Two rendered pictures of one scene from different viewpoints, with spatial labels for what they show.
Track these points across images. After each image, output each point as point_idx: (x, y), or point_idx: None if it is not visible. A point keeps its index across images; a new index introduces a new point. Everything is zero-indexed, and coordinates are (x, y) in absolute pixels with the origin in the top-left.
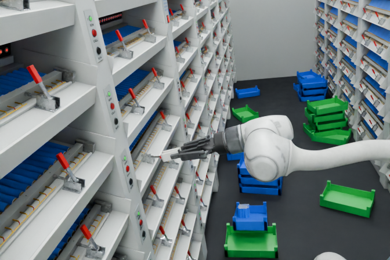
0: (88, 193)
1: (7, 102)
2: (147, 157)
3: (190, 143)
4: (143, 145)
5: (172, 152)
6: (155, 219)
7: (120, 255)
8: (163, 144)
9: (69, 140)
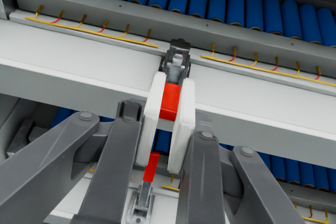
0: None
1: None
2: (166, 55)
3: (248, 190)
4: (252, 46)
5: (148, 97)
6: (76, 206)
7: None
8: (331, 132)
9: None
